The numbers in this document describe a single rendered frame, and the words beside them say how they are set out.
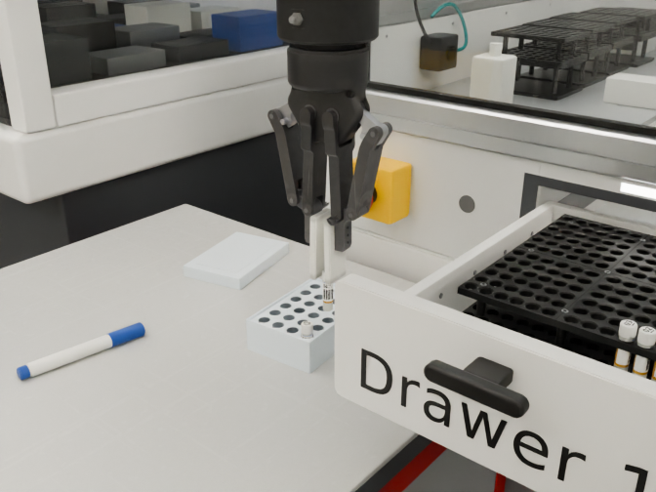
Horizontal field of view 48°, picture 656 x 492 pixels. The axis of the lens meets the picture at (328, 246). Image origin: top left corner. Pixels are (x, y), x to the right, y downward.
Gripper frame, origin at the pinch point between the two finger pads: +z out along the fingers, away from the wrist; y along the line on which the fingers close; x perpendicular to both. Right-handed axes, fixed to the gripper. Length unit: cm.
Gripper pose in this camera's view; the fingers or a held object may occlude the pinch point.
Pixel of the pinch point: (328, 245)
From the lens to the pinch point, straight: 75.3
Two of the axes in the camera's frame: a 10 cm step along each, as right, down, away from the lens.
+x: -5.7, 3.4, -7.5
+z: 0.0, 9.1, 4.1
